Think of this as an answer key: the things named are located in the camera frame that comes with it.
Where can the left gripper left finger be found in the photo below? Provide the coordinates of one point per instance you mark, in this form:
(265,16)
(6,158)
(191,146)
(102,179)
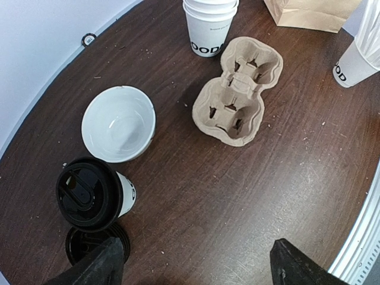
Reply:
(104,265)

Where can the stack of white paper cups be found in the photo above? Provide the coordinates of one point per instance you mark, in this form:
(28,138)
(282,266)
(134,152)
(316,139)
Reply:
(208,24)

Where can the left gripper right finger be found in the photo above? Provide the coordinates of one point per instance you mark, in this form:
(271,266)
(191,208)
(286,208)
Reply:
(290,265)

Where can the single white paper cup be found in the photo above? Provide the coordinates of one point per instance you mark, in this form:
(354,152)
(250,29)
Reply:
(129,194)

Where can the white round bowl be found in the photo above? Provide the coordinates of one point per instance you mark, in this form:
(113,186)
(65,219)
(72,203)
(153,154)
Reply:
(119,124)

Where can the cardboard cup carrier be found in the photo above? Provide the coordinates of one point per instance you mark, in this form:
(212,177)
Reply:
(230,107)

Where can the brown paper bag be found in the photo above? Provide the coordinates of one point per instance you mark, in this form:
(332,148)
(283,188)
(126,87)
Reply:
(322,15)

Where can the paper cup holding straws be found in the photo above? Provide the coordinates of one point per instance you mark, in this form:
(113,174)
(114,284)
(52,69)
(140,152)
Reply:
(357,63)

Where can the stack of black lids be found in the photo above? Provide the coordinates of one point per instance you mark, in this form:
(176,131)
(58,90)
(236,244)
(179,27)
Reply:
(79,244)

